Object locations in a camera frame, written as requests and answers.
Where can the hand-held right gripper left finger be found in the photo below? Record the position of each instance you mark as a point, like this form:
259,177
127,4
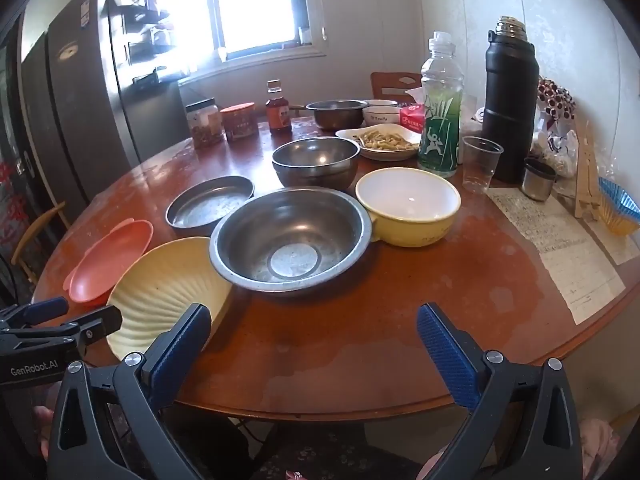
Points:
175,355

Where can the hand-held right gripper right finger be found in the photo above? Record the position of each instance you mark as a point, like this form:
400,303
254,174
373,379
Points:
445,355

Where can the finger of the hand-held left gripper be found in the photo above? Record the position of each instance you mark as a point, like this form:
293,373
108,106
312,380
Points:
45,308
100,322

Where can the pink plastic plate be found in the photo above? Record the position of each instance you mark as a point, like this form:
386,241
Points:
110,260

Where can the yellow scalloped plate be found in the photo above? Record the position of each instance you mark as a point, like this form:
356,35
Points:
165,280

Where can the steel plate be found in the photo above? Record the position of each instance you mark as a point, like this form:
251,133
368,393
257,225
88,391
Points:
205,205

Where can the large steel bowl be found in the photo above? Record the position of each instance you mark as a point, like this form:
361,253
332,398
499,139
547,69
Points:
295,230

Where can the deep steel bowl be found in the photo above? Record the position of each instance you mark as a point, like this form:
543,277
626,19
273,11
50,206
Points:
315,170

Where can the dark floral cloth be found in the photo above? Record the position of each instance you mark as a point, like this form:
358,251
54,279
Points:
325,455

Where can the printed paper sheet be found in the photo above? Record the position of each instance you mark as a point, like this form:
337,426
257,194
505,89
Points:
565,255

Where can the pink printed clothing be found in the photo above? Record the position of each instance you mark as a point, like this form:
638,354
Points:
600,445

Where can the clear plastic cup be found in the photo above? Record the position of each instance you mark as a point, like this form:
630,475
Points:
480,170

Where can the steel thermos cup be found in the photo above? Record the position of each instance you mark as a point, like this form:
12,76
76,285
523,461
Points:
537,182

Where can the steel refrigerator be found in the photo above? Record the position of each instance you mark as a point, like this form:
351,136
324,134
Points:
85,100

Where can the black-lid food jar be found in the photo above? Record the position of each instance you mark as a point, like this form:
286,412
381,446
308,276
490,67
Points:
204,127

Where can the yellow cooked vegetable strips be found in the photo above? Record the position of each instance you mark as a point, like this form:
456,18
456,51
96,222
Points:
385,140

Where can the green drink bottle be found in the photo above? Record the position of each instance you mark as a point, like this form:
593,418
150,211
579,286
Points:
440,130

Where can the blue cupcake liners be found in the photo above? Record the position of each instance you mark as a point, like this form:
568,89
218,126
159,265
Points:
617,200

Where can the wooden clip stand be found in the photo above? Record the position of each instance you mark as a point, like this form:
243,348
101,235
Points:
585,170

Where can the white plate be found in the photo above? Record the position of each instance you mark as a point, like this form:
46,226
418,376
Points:
347,136

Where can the red tissue pack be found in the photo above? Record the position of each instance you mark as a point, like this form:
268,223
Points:
411,117

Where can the red-lid jar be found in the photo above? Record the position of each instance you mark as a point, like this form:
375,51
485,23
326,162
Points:
239,122

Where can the white ceramic bowl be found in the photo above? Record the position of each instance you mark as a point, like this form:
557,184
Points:
382,116

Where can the amber sauce bottle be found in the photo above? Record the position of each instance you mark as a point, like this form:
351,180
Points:
278,115

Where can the small steel bowl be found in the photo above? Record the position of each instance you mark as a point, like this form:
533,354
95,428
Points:
335,117

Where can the black thermos flask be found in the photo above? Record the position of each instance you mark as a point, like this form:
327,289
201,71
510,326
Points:
510,100

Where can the patterned plastic bag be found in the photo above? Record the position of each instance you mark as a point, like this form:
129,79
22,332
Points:
555,105

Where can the wooden chair with carved back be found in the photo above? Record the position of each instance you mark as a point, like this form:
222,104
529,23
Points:
395,82

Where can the black fridge side rack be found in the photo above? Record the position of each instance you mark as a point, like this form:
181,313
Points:
140,25

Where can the window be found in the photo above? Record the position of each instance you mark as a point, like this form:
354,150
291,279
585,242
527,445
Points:
250,5

